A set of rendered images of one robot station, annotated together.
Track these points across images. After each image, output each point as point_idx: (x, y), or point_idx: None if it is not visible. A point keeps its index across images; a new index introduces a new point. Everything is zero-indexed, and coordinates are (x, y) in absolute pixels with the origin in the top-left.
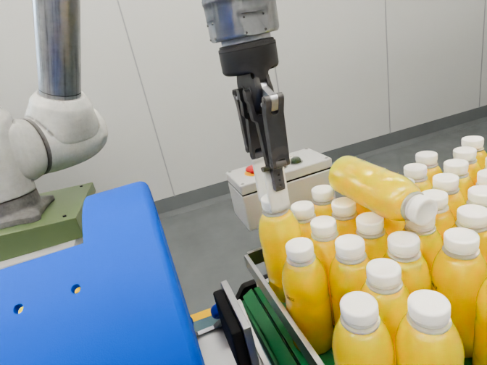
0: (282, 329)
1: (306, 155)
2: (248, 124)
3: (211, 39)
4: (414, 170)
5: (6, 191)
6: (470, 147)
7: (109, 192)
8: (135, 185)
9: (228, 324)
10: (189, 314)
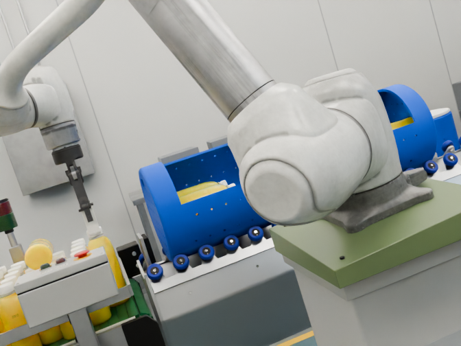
0: (132, 301)
1: (28, 277)
2: (84, 187)
3: (79, 138)
4: None
5: None
6: None
7: (152, 165)
8: (143, 167)
9: (144, 234)
10: (165, 244)
